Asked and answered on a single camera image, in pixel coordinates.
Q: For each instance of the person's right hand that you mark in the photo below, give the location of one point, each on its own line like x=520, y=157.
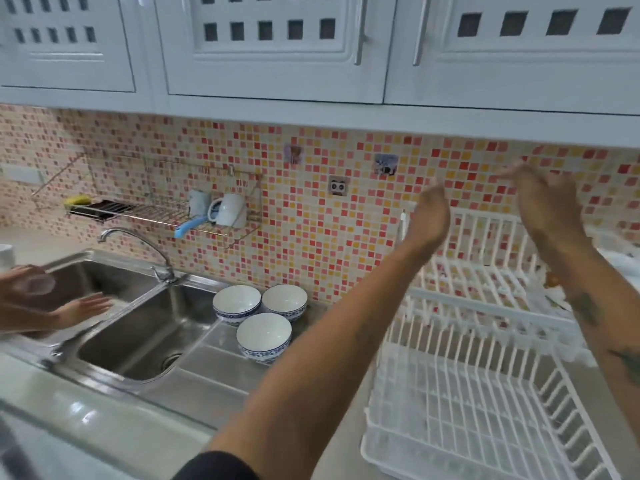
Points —
x=547, y=207

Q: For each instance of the person's left hand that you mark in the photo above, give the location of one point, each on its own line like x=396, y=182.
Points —
x=431, y=217

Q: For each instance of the person's left fingers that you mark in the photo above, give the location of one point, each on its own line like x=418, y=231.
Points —
x=435, y=186

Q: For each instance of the person's right fingers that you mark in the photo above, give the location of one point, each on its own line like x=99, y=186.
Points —
x=515, y=172

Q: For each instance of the person's right forearm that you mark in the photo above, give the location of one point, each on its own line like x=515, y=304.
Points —
x=585, y=284

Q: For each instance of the person's left forearm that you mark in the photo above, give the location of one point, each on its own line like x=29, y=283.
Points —
x=320, y=349

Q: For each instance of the white cabinet door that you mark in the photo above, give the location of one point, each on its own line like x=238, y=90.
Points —
x=515, y=74
x=280, y=69
x=65, y=64

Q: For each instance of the white bowl with blue pattern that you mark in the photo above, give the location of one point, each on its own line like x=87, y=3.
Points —
x=284, y=298
x=236, y=300
x=263, y=334

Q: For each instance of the white plastic dish rack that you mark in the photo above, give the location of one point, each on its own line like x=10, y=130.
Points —
x=465, y=384

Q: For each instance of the white mug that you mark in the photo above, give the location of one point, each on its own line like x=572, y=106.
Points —
x=231, y=210

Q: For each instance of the light blue mug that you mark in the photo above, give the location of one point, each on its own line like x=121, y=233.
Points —
x=198, y=203

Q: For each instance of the chrome faucet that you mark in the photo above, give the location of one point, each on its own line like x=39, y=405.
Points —
x=150, y=249

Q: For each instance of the stainless steel double sink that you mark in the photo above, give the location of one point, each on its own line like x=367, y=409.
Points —
x=150, y=334

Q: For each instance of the black soap holder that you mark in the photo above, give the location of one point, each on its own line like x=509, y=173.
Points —
x=107, y=205

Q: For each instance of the black sleeve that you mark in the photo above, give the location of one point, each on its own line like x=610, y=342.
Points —
x=217, y=467

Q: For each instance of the yellow sponge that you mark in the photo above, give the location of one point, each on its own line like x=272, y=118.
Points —
x=79, y=199

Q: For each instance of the square adhesive wall hook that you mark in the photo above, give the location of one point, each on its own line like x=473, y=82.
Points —
x=385, y=164
x=293, y=153

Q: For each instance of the wall power outlet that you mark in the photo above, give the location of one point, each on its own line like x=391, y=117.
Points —
x=338, y=186

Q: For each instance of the white wall switch plate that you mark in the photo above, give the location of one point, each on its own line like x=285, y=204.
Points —
x=20, y=173

